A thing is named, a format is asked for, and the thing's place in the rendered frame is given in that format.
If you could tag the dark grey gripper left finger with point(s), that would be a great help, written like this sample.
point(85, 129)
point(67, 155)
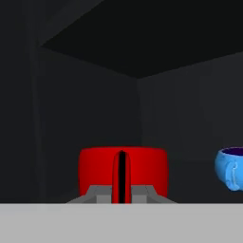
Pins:
point(99, 196)

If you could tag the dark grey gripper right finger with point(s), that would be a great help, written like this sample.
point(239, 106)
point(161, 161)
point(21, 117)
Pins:
point(144, 196)

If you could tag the red mug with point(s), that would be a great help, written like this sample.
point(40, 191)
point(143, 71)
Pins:
point(95, 167)

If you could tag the dark cabinet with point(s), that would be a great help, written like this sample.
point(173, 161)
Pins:
point(95, 79)

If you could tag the blue cup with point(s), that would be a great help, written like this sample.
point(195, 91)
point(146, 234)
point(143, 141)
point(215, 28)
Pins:
point(226, 171)

